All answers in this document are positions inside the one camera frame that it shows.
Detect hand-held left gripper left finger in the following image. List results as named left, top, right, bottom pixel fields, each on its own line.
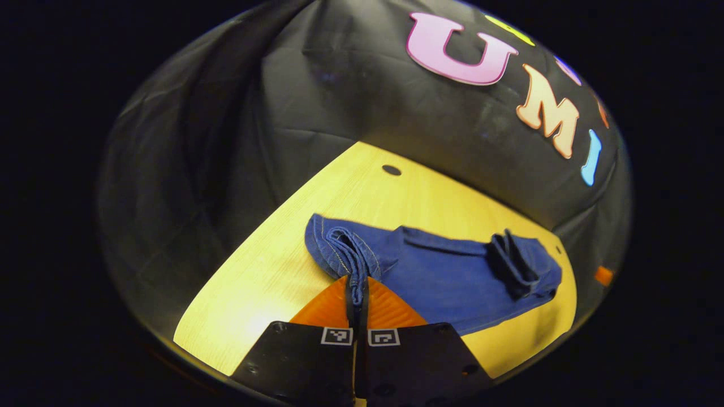
left=231, top=275, right=357, bottom=405

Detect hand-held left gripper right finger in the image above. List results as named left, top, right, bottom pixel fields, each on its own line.
left=357, top=276, right=492, bottom=405

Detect blue denim jeans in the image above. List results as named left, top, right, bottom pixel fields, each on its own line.
left=304, top=214, right=563, bottom=336

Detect black backdrop cloth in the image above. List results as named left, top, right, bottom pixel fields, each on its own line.
left=96, top=0, right=633, bottom=340

